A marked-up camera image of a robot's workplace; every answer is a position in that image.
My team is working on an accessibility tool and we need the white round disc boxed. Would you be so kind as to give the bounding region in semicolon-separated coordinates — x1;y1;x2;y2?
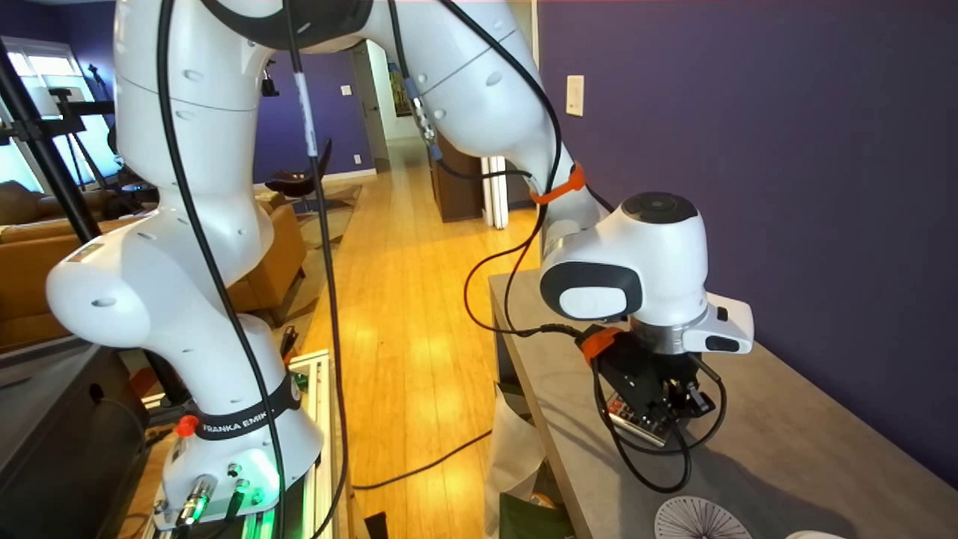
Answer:
653;494;753;539

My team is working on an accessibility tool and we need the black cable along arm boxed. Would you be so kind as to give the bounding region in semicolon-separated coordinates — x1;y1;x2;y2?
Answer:
151;0;294;533

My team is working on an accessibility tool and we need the white metal frame rail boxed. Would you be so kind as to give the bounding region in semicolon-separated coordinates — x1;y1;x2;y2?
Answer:
280;348;352;539

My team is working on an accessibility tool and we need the grey table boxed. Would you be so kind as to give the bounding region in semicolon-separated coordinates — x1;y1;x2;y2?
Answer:
485;270;958;539

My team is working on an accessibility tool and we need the brown couch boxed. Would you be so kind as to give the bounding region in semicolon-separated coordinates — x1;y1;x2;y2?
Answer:
0;181;312;352

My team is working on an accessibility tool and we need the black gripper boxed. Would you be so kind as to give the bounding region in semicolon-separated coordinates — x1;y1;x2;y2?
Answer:
627;334;719;423

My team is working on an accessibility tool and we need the black tripod pole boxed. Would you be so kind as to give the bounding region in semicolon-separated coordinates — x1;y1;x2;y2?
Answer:
0;39;190;414

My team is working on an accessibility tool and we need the dark green box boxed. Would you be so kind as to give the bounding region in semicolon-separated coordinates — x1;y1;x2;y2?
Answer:
496;491;572;539

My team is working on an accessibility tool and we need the thin black hanging cable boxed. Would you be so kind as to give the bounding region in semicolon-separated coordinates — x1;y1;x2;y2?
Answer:
280;48;352;539

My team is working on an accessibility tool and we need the brown wooden cabinet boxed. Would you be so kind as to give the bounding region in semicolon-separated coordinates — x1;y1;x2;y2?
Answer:
428;131;487;223

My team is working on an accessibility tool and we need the black printed band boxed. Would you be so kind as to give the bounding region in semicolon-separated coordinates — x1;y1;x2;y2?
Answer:
184;375;304;443

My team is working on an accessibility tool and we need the black curved chair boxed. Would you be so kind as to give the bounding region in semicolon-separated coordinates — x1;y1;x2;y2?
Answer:
264;137;337;199

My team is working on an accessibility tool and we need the white wall switch plate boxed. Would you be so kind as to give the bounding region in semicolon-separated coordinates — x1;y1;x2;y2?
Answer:
563;71;589;119

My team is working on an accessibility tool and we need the black floor cable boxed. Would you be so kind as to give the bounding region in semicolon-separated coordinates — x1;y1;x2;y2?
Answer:
348;424;500;494

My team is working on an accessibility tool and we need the white plastic bag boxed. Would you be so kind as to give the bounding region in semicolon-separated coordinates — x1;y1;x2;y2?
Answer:
485;393;551;503

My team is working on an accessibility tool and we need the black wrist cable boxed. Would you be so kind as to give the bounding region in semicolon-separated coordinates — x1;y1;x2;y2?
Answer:
386;0;728;494

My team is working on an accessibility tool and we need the orange strap at camera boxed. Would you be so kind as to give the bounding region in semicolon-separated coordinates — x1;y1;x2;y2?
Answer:
578;325;620;366

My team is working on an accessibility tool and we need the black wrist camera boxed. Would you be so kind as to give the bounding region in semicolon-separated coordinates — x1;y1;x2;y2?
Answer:
596;334;662;427

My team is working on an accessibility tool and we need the orange strap on forearm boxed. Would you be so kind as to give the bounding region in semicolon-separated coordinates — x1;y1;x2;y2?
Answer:
529;161;589;208

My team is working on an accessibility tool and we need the bright distant window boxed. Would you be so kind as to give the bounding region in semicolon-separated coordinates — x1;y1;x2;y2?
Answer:
0;48;128;190

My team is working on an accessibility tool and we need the black cabinet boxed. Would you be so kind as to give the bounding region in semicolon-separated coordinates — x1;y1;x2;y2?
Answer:
0;334;151;539

